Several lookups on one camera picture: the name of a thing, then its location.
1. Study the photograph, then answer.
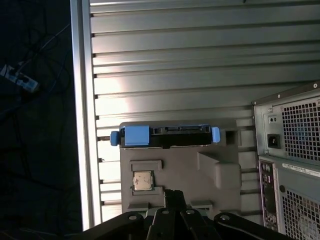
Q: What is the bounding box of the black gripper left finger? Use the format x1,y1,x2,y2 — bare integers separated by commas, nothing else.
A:
82,189,176,240

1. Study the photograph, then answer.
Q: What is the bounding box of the grey power supply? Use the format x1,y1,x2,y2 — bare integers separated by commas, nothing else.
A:
261,96,320,166

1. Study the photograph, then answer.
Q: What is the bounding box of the black PC case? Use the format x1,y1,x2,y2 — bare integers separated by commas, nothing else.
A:
251,79,320,235

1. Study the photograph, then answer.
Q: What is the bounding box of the hard disk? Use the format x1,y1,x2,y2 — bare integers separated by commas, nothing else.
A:
109,123,221,149

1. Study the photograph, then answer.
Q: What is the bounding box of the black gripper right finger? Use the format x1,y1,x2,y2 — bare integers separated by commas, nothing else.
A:
175,189,288,240

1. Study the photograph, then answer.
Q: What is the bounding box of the silver CPU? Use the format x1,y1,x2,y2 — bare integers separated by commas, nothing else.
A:
132,171,154,192

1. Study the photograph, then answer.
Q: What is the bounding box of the silver rear port panel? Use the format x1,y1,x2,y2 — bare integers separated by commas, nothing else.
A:
258,159,278,232

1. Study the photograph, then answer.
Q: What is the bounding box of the grey parts rack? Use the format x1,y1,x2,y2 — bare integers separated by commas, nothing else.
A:
119,121,243,218

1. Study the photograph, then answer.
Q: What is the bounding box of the white power strip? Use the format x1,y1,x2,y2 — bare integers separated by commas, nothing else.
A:
0,63,41,94

